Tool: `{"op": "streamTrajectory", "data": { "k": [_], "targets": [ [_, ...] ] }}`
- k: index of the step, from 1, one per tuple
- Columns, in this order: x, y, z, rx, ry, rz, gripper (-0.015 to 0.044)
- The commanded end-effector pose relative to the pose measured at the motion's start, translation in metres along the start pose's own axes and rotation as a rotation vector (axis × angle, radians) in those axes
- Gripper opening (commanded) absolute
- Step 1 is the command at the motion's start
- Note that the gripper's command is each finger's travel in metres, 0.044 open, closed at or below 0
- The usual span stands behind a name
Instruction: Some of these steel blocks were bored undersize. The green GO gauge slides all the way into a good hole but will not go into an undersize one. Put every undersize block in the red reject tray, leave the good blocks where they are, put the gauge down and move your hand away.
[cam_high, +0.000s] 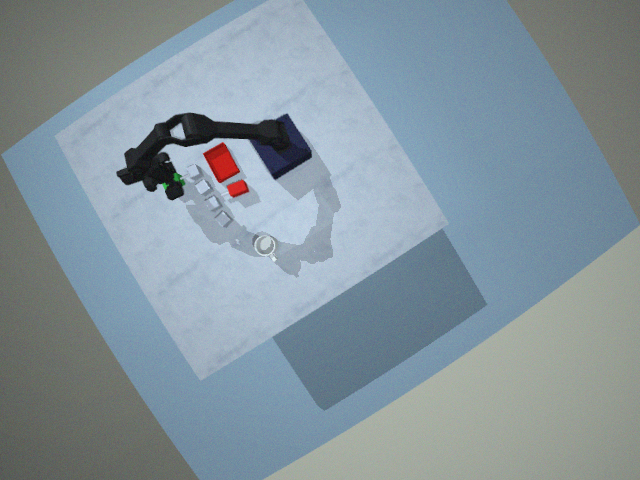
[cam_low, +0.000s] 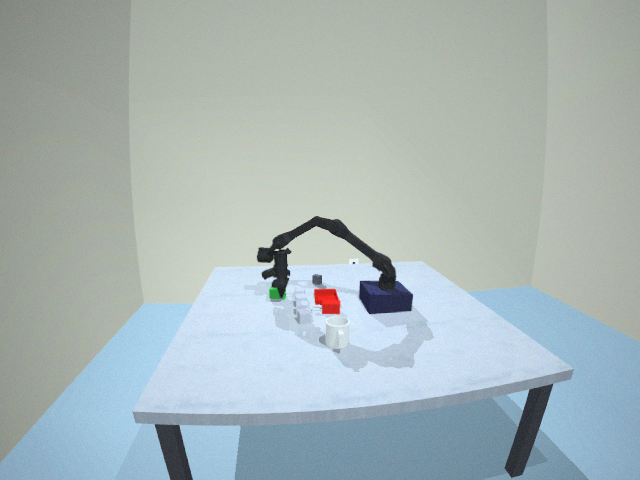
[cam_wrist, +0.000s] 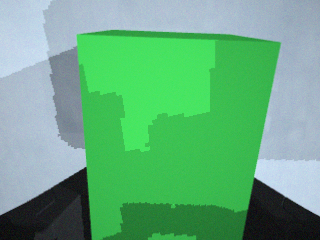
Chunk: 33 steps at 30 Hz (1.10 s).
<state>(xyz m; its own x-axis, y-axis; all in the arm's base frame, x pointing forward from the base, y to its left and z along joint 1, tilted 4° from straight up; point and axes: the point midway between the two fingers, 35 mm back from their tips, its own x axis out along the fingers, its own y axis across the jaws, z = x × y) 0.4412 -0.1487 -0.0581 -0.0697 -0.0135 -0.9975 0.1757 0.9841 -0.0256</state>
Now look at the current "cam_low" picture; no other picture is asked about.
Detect green gauge with white pin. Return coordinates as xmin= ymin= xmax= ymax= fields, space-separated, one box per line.
xmin=269 ymin=286 xmax=294 ymax=299

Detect red block with white cylindrical pin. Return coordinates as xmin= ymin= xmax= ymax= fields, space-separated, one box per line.
xmin=313 ymin=299 xmax=340 ymax=314

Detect white mug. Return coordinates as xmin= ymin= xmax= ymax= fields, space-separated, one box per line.
xmin=326 ymin=316 xmax=350 ymax=349

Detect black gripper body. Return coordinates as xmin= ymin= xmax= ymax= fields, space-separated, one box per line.
xmin=272 ymin=264 xmax=290 ymax=288

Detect red tray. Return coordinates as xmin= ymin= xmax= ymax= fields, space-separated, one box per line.
xmin=314 ymin=289 xmax=339 ymax=305

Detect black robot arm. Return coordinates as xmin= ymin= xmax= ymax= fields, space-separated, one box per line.
xmin=257 ymin=216 xmax=396 ymax=290

